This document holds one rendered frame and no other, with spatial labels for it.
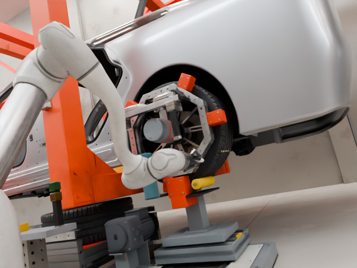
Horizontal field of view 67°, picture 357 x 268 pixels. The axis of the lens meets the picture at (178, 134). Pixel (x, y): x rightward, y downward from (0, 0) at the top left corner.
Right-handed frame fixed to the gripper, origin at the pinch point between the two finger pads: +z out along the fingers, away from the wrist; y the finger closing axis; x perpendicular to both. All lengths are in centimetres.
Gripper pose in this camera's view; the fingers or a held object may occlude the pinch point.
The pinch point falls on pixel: (198, 159)
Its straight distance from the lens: 142.8
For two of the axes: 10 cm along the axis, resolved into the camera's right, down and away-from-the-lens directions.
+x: -7.5, -5.0, 4.2
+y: 4.7, -8.6, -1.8
